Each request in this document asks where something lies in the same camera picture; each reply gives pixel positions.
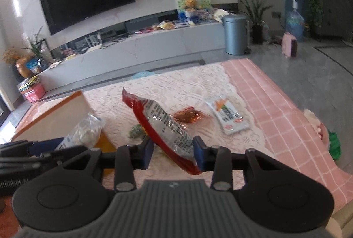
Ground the small orange snack packet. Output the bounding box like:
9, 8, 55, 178
172, 106, 206, 124

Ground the green sausage stick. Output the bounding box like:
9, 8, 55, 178
129, 124, 146, 139

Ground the blue water jug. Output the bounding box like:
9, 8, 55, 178
286, 0, 305, 41

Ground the orange cardboard box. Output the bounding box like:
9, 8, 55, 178
12, 91, 107, 142

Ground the blue-grey trash bin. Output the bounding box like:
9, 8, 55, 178
222, 14, 248, 56

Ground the red snack bag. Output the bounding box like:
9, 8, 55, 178
122, 89, 202, 175

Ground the white breadstick snack packet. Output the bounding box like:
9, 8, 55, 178
206, 96, 250, 135

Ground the pink checkered tablecloth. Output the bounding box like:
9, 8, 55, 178
16, 57, 353, 213

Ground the clear nut snack bag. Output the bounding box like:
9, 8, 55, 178
56, 113, 105, 150

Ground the light blue plastic stool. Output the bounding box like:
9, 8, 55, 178
131, 71, 156, 79

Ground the dark grey cabinet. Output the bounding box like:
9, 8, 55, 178
321, 0, 352, 39

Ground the potted long-leaf plant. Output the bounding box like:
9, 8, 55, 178
238, 0, 274, 44

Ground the white lace tablecloth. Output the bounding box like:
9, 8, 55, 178
83, 62, 276, 189

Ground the orange vase with plants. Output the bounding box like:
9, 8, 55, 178
2, 27, 49, 78

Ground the white TV console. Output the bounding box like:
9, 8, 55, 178
39, 23, 225, 91

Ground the white wifi router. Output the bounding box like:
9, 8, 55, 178
85, 32, 103, 52

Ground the pink storage basket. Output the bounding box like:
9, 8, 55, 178
20, 83, 45, 103

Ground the teddy bear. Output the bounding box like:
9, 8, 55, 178
184, 0, 197, 12

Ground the pink small heater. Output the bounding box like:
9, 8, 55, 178
281, 32, 297, 57

